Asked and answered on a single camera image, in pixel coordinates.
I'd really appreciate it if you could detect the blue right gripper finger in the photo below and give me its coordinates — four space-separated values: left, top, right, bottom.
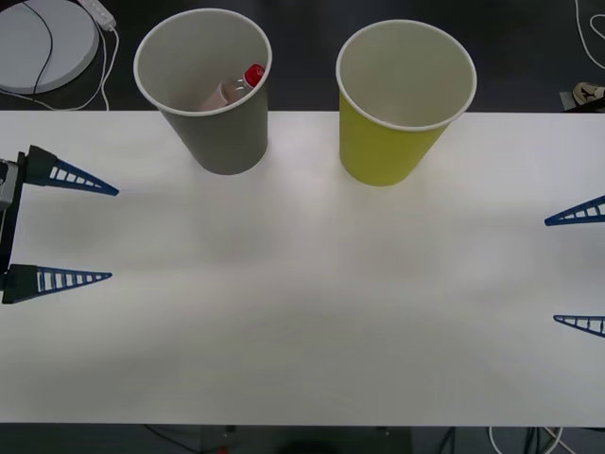
553 314 605 339
544 195 605 227

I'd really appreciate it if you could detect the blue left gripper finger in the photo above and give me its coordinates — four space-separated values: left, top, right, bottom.
1 263 114 306
23 144 120 197

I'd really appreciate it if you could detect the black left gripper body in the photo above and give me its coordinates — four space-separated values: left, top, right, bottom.
0 150 27 289

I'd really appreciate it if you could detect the clear bottle with red cap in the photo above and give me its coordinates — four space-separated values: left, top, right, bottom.
198 63 267 113

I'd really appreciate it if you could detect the round white stand base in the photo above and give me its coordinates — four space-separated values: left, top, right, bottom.
0 0 101 95

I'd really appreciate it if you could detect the white power strip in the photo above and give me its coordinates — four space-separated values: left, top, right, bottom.
78 0 118 30

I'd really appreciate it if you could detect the grey plastic waste bin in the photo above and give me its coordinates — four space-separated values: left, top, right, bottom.
132 9 273 177

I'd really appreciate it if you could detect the yellow-green plastic waste bin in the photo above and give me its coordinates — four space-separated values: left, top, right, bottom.
335 19 477 187

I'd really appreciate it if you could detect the white power strip cable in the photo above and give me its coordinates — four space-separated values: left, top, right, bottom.
0 26 120 113

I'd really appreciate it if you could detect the thin black cable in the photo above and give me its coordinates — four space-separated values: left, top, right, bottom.
18 0 53 95

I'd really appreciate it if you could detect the white cable under table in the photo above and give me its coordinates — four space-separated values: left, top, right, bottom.
489 425 568 454

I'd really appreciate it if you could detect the white looped cable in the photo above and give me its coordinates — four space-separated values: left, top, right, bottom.
574 0 605 70

